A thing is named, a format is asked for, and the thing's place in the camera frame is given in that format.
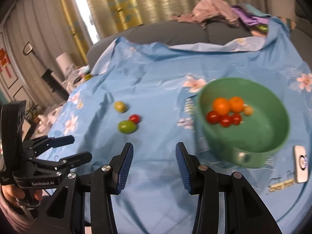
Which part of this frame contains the green bowl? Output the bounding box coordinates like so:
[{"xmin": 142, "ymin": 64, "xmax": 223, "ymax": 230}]
[{"xmin": 195, "ymin": 77, "xmax": 290, "ymax": 168}]

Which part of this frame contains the red tomato small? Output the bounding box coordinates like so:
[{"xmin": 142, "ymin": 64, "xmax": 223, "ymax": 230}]
[{"xmin": 220, "ymin": 115, "xmax": 233, "ymax": 128}]

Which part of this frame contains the orange mandarin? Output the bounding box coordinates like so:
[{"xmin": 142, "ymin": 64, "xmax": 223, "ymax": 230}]
[
  {"xmin": 212, "ymin": 97, "xmax": 230, "ymax": 116},
  {"xmin": 229, "ymin": 96, "xmax": 244, "ymax": 113}
]

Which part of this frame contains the left hand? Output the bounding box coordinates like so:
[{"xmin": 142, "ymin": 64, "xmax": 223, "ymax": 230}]
[{"xmin": 1, "ymin": 183, "xmax": 43, "ymax": 207}]

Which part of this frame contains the white small device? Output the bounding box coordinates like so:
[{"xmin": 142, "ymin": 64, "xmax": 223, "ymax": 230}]
[{"xmin": 293, "ymin": 145, "xmax": 309, "ymax": 183}]

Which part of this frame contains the green tomato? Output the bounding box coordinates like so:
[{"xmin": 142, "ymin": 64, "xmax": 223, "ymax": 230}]
[{"xmin": 118, "ymin": 120, "xmax": 137, "ymax": 134}]

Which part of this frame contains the yellow-green fruit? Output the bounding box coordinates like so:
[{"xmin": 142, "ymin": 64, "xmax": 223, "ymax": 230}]
[{"xmin": 114, "ymin": 101, "xmax": 127, "ymax": 113}]

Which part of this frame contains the red tomato behind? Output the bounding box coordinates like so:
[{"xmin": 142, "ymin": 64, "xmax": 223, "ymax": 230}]
[{"xmin": 129, "ymin": 114, "xmax": 141, "ymax": 124}]

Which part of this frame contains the red cherry tomato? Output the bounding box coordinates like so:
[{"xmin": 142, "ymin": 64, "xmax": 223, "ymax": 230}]
[{"xmin": 232, "ymin": 113, "xmax": 242, "ymax": 126}]

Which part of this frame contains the blue floral cloth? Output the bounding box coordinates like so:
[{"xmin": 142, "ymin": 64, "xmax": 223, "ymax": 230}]
[{"xmin": 42, "ymin": 18, "xmax": 311, "ymax": 233}]

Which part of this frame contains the grey sofa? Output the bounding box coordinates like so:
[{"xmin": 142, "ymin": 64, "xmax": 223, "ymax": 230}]
[{"xmin": 86, "ymin": 19, "xmax": 312, "ymax": 67}]

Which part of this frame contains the purple clothes pile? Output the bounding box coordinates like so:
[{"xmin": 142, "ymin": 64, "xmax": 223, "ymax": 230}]
[{"xmin": 232, "ymin": 3, "xmax": 272, "ymax": 35}]

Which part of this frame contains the pink clothes pile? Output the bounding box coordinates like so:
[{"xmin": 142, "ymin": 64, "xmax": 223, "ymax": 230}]
[{"xmin": 171, "ymin": 0, "xmax": 239, "ymax": 28}]

